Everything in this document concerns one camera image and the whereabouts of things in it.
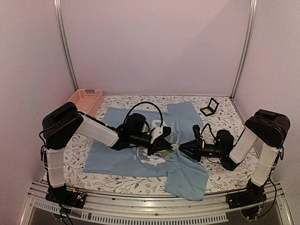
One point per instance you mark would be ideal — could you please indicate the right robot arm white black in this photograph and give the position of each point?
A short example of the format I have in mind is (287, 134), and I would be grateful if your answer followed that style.
(269, 127)

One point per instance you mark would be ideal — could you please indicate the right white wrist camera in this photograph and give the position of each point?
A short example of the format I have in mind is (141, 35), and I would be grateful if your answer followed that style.
(197, 133)

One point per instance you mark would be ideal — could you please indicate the black open brooch box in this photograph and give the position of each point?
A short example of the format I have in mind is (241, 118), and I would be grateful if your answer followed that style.
(211, 108)

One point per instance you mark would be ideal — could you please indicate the floral patterned tablecloth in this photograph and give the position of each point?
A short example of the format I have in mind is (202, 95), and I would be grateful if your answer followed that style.
(220, 180)

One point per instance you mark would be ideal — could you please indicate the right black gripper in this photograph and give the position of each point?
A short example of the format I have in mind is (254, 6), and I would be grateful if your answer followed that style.
(197, 149)

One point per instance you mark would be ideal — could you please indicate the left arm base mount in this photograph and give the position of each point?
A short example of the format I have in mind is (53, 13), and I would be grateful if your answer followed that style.
(73, 198)

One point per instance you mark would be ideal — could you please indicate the gold brooch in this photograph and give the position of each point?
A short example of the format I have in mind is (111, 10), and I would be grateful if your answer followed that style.
(175, 146)

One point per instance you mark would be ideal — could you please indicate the aluminium frame post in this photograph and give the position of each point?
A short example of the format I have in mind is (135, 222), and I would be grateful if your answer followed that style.
(64, 43)
(246, 46)

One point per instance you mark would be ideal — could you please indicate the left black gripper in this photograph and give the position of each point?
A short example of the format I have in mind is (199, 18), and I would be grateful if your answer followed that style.
(160, 144)

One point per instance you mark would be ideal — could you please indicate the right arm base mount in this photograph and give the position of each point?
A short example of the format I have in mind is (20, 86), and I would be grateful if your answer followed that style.
(248, 197)

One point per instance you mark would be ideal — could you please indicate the light blue printed t-shirt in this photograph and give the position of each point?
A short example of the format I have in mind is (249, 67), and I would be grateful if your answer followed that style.
(186, 178)

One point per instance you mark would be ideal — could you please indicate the right aluminium frame post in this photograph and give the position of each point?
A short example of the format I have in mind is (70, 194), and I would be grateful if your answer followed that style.
(246, 46)

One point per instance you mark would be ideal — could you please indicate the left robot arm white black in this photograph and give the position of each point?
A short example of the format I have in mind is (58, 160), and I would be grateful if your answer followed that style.
(59, 127)

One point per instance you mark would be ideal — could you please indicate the left aluminium frame post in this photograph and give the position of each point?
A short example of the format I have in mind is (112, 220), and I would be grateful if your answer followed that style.
(64, 43)

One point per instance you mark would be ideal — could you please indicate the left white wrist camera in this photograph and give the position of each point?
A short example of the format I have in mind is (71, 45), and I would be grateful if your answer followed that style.
(158, 132)

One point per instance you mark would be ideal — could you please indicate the pink plastic basket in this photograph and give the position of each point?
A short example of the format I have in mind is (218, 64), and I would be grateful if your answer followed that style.
(87, 100)

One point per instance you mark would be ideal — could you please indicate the aluminium front rail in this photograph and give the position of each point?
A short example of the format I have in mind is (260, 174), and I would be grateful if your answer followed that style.
(104, 208)

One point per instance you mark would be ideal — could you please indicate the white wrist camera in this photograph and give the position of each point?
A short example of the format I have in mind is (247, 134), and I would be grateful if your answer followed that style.
(197, 133)
(158, 132)

